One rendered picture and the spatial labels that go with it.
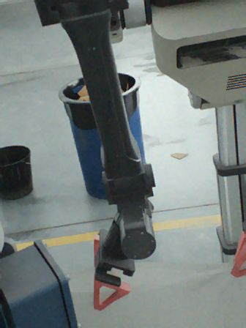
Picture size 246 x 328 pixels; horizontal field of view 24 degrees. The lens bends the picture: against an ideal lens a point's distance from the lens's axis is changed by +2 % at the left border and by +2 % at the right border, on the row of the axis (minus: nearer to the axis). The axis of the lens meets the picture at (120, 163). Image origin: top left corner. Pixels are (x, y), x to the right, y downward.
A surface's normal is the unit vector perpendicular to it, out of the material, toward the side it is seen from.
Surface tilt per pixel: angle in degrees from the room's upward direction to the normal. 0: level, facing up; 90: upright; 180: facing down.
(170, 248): 0
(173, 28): 40
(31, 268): 1
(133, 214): 6
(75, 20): 112
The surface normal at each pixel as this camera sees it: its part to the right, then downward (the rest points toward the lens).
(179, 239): -0.15, -0.88
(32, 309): 0.43, 0.35
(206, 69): 0.11, 0.91
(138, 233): 0.05, 0.45
